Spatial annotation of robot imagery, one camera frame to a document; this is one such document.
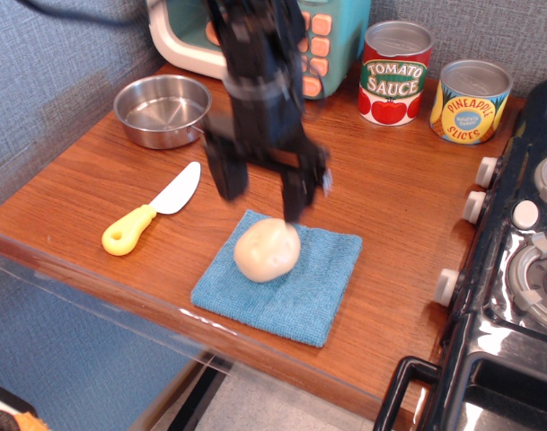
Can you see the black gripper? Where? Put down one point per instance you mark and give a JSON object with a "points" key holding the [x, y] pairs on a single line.
{"points": [[265, 129]]}

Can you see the beige toy potato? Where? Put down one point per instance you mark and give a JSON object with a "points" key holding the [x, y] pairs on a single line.
{"points": [[269, 249]]}

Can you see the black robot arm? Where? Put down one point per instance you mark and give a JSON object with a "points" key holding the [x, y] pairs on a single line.
{"points": [[264, 80]]}

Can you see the blue folded cloth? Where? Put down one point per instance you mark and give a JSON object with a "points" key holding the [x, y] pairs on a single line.
{"points": [[300, 305]]}

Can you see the small steel saucepan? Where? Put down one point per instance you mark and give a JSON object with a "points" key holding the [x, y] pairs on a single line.
{"points": [[163, 112]]}

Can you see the teal toy microwave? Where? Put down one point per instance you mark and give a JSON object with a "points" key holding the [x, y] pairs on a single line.
{"points": [[334, 40]]}

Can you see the tomato sauce can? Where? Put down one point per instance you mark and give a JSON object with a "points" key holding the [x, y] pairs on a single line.
{"points": [[393, 72]]}

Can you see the white stove knob middle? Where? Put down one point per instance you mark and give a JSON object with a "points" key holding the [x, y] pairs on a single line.
{"points": [[473, 206]]}

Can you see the white stove knob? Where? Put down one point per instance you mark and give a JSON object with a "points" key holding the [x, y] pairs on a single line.
{"points": [[446, 284], [485, 171], [473, 206]]}

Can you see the white stove knob lower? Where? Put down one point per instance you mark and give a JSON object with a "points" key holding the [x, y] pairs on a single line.
{"points": [[446, 284]]}

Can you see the white stove knob upper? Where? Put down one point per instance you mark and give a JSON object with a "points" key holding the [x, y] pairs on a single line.
{"points": [[485, 171]]}

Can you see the pineapple slices can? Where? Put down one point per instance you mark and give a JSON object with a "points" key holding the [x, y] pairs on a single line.
{"points": [[470, 101]]}

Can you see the white round stove button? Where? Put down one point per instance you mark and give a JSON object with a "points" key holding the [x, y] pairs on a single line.
{"points": [[525, 215]]}

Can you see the grey stove burner front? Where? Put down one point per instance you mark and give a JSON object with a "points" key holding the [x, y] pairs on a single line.
{"points": [[527, 278]]}

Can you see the black toy stove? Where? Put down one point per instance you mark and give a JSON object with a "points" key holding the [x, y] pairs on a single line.
{"points": [[494, 359]]}

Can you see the orange fuzzy object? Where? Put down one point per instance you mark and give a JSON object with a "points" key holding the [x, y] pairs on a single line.
{"points": [[25, 421]]}

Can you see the yellow handled toy knife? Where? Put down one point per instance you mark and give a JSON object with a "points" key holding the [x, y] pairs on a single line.
{"points": [[121, 237]]}

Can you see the black oven door handle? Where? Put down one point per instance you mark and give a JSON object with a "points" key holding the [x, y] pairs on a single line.
{"points": [[410, 368]]}

